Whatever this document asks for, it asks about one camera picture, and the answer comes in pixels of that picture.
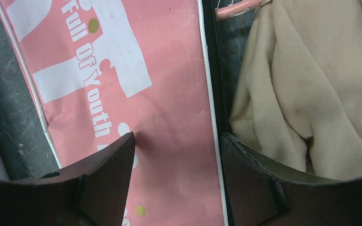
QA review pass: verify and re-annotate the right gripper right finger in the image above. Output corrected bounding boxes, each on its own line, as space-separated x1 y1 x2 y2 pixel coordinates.
221 133 362 226

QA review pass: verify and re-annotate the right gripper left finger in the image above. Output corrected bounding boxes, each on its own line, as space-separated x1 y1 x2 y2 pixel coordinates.
0 132 135 226

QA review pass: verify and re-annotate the pink SPORT racket bag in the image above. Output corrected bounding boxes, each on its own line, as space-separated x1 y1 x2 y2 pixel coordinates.
0 0 228 226

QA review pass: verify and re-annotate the beige cloth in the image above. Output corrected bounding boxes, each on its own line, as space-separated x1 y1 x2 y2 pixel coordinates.
230 0 362 180

